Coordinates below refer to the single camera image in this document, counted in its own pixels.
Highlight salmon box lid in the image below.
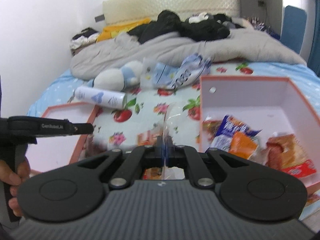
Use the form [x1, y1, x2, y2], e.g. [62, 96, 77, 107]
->
[25, 105, 102, 174]

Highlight blue floral bed sheet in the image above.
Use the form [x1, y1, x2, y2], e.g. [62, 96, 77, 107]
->
[26, 61, 320, 205]

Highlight black white clothes heap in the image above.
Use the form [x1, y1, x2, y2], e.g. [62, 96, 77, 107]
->
[70, 27, 99, 50]

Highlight brown biscuit snack pouch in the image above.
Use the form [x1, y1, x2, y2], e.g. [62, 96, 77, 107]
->
[265, 134, 309, 168]

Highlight plain orange snack pouch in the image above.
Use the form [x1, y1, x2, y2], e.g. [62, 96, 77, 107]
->
[229, 132, 258, 159]

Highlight person's left hand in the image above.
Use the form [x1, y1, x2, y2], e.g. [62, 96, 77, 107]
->
[0, 157, 31, 217]

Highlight yellow cloth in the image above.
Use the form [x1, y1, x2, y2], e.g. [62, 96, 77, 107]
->
[96, 17, 152, 43]

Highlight blue white snack bag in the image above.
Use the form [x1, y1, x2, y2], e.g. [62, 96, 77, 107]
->
[212, 115, 262, 153]

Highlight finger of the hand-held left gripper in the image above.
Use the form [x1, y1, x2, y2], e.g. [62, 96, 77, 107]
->
[71, 122, 95, 136]

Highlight salmon cardboard box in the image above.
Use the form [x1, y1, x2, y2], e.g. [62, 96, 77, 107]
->
[199, 76, 320, 205]

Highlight crumpled blue white plastic bag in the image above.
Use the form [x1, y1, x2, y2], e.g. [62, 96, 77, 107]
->
[172, 53, 212, 90]

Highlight white blue plush toy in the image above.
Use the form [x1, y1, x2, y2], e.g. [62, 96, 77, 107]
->
[87, 60, 143, 92]

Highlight grey duvet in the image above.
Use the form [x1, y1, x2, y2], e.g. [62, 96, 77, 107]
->
[69, 26, 307, 80]

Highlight blue covered chair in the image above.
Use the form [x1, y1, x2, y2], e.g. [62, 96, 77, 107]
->
[280, 5, 307, 54]

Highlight clear plastic snack wrapper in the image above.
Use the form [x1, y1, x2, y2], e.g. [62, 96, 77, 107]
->
[160, 102, 186, 180]

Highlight orange patterned snack pouch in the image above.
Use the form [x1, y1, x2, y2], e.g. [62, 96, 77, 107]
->
[202, 120, 223, 135]

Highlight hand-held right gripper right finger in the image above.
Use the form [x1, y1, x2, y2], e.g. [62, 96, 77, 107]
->
[165, 135, 250, 188]

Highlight white spray bottle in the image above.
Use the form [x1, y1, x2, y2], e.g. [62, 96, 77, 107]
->
[74, 86, 127, 110]

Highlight row of cosmetic bottles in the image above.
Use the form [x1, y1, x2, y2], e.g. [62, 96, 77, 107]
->
[247, 16, 265, 30]

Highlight dark folded clothes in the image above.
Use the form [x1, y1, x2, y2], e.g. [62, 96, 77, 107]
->
[214, 14, 244, 29]

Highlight blue curtain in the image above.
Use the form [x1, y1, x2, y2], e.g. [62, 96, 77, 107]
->
[307, 12, 320, 77]

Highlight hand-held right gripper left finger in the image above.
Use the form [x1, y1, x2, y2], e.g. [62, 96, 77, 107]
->
[77, 135, 164, 189]

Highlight black jacket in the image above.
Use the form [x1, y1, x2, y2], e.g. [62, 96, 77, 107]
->
[127, 10, 230, 44]

